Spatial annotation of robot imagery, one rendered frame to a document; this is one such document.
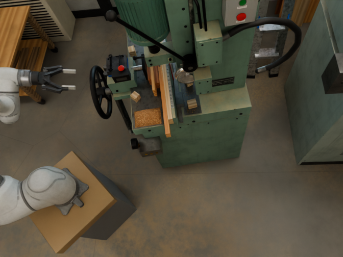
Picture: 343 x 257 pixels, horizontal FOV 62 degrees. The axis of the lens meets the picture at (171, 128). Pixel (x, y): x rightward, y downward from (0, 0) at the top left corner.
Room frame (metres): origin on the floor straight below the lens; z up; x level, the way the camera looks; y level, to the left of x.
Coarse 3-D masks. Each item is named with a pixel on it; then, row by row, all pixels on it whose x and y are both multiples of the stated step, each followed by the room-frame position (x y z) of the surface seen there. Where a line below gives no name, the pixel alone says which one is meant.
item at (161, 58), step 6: (168, 42) 0.87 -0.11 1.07; (144, 48) 0.88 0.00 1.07; (144, 54) 0.85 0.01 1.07; (150, 54) 0.84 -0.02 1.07; (156, 54) 0.83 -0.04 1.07; (162, 54) 0.82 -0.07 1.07; (168, 54) 0.81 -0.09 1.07; (150, 60) 0.82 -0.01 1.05; (156, 60) 0.82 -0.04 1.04; (162, 60) 0.82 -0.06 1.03; (174, 60) 0.81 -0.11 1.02; (150, 66) 0.83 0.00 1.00
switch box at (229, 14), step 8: (224, 0) 0.66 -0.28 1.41; (232, 0) 0.63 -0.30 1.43; (248, 0) 0.62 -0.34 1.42; (256, 0) 0.62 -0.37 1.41; (224, 8) 0.66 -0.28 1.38; (232, 8) 0.63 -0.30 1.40; (248, 8) 0.62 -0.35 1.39; (256, 8) 0.62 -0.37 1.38; (224, 16) 0.65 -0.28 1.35; (232, 16) 0.63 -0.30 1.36; (248, 16) 0.62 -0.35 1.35; (232, 24) 0.63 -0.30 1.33
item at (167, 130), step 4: (160, 76) 0.80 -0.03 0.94; (160, 80) 0.78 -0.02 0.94; (160, 84) 0.76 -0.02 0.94; (160, 88) 0.74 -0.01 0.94; (164, 92) 0.71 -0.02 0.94; (164, 96) 0.69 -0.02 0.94; (164, 100) 0.67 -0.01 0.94; (164, 104) 0.65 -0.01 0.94; (164, 108) 0.63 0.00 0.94; (164, 112) 0.61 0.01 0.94; (164, 116) 0.59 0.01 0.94; (164, 120) 0.57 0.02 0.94; (164, 124) 0.55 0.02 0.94; (168, 124) 0.55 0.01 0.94; (168, 128) 0.53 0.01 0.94; (168, 132) 0.51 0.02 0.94; (168, 136) 0.51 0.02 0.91
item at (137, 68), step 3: (141, 54) 0.92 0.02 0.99; (141, 60) 0.89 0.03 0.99; (144, 60) 0.88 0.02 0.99; (144, 63) 0.86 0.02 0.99; (135, 66) 0.89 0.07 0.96; (138, 66) 0.88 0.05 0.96; (141, 66) 0.88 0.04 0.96; (144, 66) 0.85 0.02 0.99; (135, 69) 0.88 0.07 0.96; (138, 69) 0.87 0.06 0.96; (141, 69) 0.87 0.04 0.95; (144, 69) 0.83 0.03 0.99; (144, 72) 0.83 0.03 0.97; (147, 72) 0.84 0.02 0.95; (144, 75) 0.84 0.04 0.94; (147, 75) 0.83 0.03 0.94; (147, 78) 0.83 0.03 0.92
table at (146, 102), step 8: (128, 40) 1.12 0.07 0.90; (136, 48) 1.05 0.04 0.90; (128, 56) 1.02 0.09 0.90; (136, 56) 1.00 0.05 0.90; (136, 64) 0.95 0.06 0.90; (144, 80) 0.84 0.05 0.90; (136, 88) 0.81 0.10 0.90; (144, 88) 0.80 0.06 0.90; (120, 96) 0.82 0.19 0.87; (128, 96) 0.81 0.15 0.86; (144, 96) 0.75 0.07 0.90; (152, 96) 0.74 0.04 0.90; (160, 96) 0.72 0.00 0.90; (136, 104) 0.72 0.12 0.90; (144, 104) 0.71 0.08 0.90; (152, 104) 0.70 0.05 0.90; (160, 104) 0.68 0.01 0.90; (176, 112) 0.63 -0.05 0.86; (136, 128) 0.60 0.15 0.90; (144, 128) 0.59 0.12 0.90; (152, 128) 0.58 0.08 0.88; (160, 128) 0.58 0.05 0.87
